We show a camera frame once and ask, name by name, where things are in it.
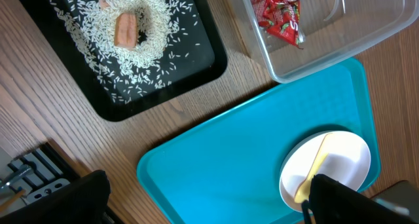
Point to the black plastic tray bin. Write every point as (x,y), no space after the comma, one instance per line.
(195,57)

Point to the white rice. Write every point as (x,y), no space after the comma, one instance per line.
(155,24)

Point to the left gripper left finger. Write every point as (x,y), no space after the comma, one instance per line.
(83,201)

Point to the clear plastic bin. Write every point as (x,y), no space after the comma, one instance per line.
(333,30)

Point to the yellow plastic fork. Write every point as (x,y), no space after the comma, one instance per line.
(303,190)

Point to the pink round plate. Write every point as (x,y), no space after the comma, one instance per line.
(348,162)

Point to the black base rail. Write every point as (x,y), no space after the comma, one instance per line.
(35,175)

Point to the teal plastic tray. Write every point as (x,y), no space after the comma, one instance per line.
(227,169)

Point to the orange food cube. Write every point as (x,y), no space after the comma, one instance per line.
(126,32)

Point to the red sauce packet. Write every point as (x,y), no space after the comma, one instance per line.
(280,18)

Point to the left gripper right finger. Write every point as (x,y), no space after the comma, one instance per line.
(332,202)

